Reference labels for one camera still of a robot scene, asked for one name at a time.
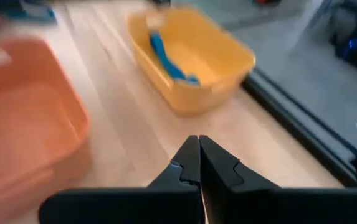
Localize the black aluminium table frame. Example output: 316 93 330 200
242 70 357 187

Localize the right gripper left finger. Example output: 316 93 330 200
39 135 203 224

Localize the yellow plastic basket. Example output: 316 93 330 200
127 7 256 116

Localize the orange plastic basket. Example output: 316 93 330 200
0 37 92 215

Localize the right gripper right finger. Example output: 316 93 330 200
199 135 357 224

